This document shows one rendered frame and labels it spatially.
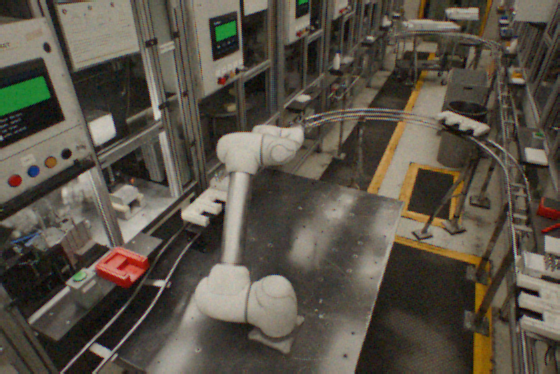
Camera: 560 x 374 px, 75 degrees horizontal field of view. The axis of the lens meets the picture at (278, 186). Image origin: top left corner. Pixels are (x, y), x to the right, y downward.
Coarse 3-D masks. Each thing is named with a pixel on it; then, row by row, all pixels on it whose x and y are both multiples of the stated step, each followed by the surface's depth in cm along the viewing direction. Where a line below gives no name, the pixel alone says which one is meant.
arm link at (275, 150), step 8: (264, 136) 150; (272, 136) 150; (264, 144) 147; (272, 144) 145; (280, 144) 144; (288, 144) 147; (264, 152) 147; (272, 152) 144; (280, 152) 144; (288, 152) 145; (264, 160) 149; (272, 160) 145; (280, 160) 144; (288, 160) 148
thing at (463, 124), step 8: (448, 112) 285; (448, 120) 273; (456, 120) 274; (464, 120) 272; (472, 120) 272; (448, 128) 276; (456, 128) 272; (464, 128) 264; (472, 128) 267; (480, 128) 261; (488, 128) 262
